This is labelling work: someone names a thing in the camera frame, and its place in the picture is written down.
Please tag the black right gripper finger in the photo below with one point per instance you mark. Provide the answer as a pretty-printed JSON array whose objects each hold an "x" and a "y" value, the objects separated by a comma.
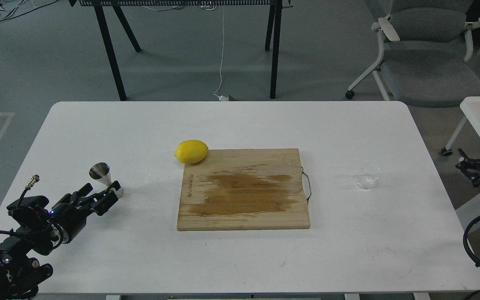
[{"x": 469, "y": 167}]

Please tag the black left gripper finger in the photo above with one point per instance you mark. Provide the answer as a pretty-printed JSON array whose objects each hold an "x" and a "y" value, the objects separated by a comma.
[
  {"x": 101, "y": 202},
  {"x": 73, "y": 199}
]

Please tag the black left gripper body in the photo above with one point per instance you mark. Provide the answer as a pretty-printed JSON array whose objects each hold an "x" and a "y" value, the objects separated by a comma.
[{"x": 70, "y": 218}]

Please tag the steel double jigger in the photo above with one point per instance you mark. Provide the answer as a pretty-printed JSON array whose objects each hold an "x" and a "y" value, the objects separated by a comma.
[{"x": 101, "y": 173}]

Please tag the clear glass measuring cup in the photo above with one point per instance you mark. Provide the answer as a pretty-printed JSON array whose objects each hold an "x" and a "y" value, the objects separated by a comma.
[{"x": 370, "y": 174}]

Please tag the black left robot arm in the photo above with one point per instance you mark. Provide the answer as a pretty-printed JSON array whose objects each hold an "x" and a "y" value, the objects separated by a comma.
[{"x": 42, "y": 231}]

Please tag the yellow lemon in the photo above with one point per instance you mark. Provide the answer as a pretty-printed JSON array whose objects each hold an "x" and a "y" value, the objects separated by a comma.
[{"x": 191, "y": 151}]

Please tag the grey office chair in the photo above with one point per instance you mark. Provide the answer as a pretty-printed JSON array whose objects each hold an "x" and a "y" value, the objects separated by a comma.
[{"x": 423, "y": 77}]

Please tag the wooden cutting board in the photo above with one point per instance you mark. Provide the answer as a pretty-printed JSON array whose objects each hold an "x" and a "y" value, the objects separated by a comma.
[{"x": 244, "y": 189}]

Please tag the black metal frame table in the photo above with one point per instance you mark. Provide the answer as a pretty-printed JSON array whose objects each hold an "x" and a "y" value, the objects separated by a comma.
[{"x": 272, "y": 38}]

